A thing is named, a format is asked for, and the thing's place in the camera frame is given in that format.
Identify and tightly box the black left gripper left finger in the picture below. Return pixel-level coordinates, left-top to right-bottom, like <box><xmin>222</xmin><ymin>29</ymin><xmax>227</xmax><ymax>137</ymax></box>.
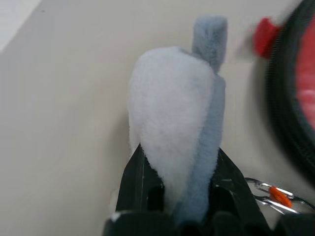
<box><xmin>115</xmin><ymin>144</ymin><xmax>165</xmax><ymax>212</ymax></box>

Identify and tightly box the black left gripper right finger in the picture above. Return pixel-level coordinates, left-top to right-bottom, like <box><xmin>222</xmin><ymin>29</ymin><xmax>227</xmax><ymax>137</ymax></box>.
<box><xmin>209</xmin><ymin>147</ymin><xmax>262</xmax><ymax>215</ymax></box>

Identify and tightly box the silver key ring clasp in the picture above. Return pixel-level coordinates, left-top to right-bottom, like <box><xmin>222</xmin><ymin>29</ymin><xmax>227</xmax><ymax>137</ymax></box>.
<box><xmin>245</xmin><ymin>177</ymin><xmax>308</xmax><ymax>215</ymax></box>

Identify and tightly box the grey white plush zipper charm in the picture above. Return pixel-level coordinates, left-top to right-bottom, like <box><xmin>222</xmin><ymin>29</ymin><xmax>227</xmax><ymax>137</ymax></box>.
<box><xmin>126</xmin><ymin>15</ymin><xmax>228</xmax><ymax>222</ymax></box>

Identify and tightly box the black zippered pouch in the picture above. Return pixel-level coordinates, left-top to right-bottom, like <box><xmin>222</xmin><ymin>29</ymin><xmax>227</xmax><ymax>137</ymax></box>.
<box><xmin>252</xmin><ymin>0</ymin><xmax>315</xmax><ymax>180</ymax></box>

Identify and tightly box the red table tennis paddle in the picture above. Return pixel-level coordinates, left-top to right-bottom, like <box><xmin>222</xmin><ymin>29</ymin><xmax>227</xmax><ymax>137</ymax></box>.
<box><xmin>294</xmin><ymin>12</ymin><xmax>315</xmax><ymax>128</ymax></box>

